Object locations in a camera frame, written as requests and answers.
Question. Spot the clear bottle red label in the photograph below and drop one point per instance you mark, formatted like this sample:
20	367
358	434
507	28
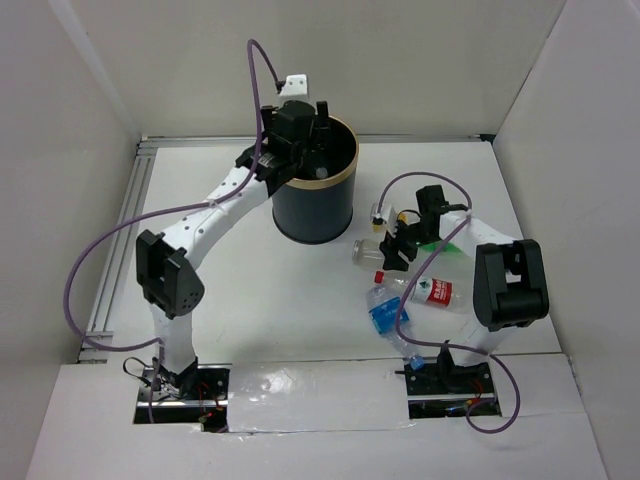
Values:
449	295

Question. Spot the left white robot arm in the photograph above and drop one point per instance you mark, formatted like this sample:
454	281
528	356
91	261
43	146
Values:
167	262

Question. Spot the green soda bottle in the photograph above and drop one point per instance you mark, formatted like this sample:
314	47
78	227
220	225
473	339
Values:
446	248

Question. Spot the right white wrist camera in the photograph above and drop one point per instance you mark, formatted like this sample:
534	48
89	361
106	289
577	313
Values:
384	219

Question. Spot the clear jar silver lid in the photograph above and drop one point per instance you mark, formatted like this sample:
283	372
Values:
367	255

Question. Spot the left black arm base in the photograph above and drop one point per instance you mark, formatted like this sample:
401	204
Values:
202	400

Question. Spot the small bottle yellow cap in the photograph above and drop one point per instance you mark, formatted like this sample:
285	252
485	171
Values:
406	216

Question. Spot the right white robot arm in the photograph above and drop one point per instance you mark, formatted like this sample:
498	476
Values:
508	287

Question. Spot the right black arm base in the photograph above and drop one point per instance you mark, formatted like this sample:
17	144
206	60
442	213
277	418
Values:
442	389

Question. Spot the clear bottle blue label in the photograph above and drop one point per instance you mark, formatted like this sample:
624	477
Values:
382	305

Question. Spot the black bin with gold rim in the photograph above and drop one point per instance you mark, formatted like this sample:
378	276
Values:
317	211

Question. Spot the shiny white tape sheet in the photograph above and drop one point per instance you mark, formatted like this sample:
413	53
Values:
324	396

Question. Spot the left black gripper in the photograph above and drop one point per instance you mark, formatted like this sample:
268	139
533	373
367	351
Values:
320	136

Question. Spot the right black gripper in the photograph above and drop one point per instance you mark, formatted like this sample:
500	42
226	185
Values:
392	246

